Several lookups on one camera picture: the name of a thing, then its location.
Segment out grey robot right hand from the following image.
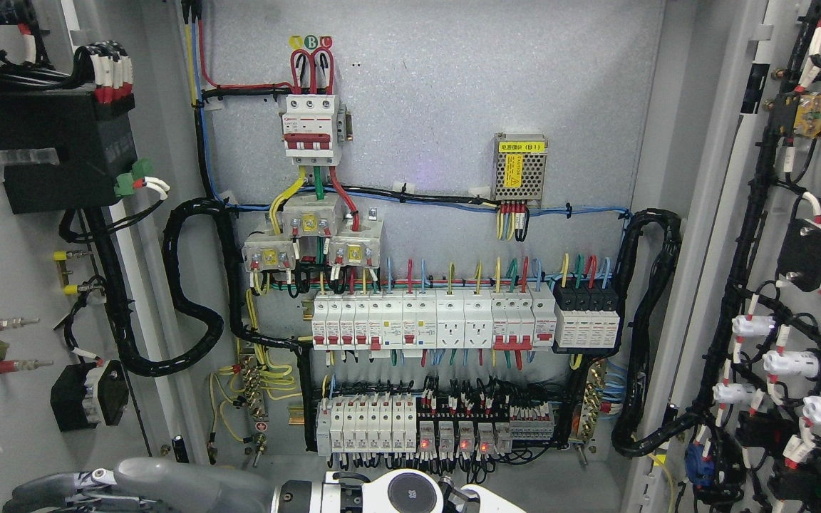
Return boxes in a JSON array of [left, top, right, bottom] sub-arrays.
[[2, 457, 276, 512]]

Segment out grey cabinet door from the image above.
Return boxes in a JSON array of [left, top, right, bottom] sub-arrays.
[[0, 1, 207, 509], [614, 1, 821, 512]]

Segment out lower relay and breaker row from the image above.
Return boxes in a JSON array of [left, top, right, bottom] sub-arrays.
[[315, 376, 559, 482]]

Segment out yellow terminal connector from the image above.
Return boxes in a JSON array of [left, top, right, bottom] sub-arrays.
[[52, 250, 92, 296]]

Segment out black digital power meter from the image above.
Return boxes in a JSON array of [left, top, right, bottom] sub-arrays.
[[0, 85, 137, 214]]

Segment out red three pole main breaker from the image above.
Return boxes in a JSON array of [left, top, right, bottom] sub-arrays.
[[282, 94, 346, 167]]

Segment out white socket breaker row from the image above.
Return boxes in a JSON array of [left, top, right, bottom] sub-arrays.
[[311, 288, 557, 358]]

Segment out black surge protector block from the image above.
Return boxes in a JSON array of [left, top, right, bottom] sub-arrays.
[[553, 281, 621, 355]]

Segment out metal mesh power supply module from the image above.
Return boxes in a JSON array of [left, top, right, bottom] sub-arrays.
[[492, 133, 548, 208]]

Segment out left door rotary switch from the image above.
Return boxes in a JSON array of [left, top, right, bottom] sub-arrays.
[[50, 360, 128, 432]]

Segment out black corrugated cable conduit left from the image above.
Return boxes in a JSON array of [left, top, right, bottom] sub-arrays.
[[97, 198, 311, 378]]

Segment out black corrugated cable conduit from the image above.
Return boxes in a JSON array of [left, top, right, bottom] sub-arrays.
[[97, 198, 311, 378], [610, 208, 683, 459]]

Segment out black corrugated cable conduit right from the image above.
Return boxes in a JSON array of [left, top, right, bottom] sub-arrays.
[[610, 208, 683, 459]]

